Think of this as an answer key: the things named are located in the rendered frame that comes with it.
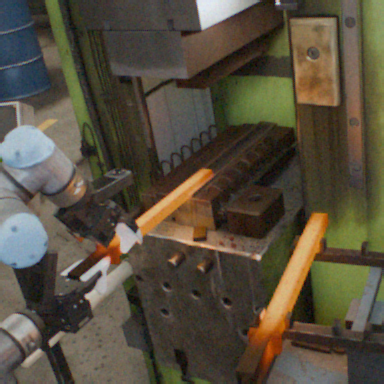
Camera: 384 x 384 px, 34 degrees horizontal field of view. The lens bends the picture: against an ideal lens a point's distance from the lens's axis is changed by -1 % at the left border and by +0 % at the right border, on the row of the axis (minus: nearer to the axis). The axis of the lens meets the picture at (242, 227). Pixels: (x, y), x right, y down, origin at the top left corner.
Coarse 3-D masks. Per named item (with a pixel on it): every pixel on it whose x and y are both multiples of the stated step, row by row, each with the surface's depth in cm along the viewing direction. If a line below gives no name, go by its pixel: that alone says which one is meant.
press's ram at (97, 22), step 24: (96, 0) 123; (120, 0) 120; (144, 0) 118; (168, 0) 115; (192, 0) 112; (216, 0) 117; (240, 0) 124; (96, 24) 127; (120, 24) 124; (144, 24) 121; (168, 24) 118; (192, 24) 115
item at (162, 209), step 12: (192, 180) 143; (204, 180) 144; (180, 192) 138; (156, 204) 134; (168, 204) 134; (180, 204) 137; (144, 216) 130; (156, 216) 131; (144, 228) 128; (120, 240) 123; (96, 252) 119; (108, 252) 119; (120, 252) 122; (84, 264) 116; (72, 276) 114
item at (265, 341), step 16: (320, 224) 114; (304, 240) 110; (304, 256) 106; (288, 272) 103; (304, 272) 104; (288, 288) 99; (272, 304) 96; (288, 304) 96; (272, 320) 93; (256, 336) 88; (272, 336) 89; (256, 352) 86; (272, 352) 90; (240, 368) 83; (256, 368) 83
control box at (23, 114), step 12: (0, 108) 149; (12, 108) 148; (24, 108) 151; (0, 120) 149; (12, 120) 148; (24, 120) 150; (0, 132) 149; (0, 144) 149; (36, 204) 154; (36, 216) 154
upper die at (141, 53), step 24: (264, 0) 142; (216, 24) 127; (240, 24) 135; (264, 24) 144; (120, 48) 127; (144, 48) 124; (168, 48) 121; (192, 48) 121; (216, 48) 129; (120, 72) 130; (144, 72) 127; (168, 72) 124; (192, 72) 123
